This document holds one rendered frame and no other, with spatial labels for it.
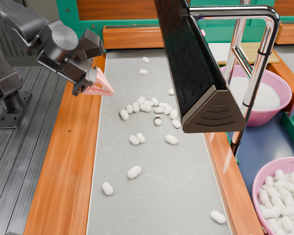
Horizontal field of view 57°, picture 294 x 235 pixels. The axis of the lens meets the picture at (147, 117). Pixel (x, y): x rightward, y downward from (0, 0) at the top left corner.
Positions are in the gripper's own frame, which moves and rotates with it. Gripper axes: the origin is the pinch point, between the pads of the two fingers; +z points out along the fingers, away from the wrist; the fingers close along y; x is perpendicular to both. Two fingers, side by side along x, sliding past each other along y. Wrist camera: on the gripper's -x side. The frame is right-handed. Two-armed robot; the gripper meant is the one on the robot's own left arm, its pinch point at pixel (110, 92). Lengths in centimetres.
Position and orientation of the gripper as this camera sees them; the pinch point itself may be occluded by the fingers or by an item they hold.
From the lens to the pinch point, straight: 73.7
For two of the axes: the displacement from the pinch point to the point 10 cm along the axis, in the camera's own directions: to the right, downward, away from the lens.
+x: -6.5, 5.9, 4.8
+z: 7.6, 4.6, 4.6
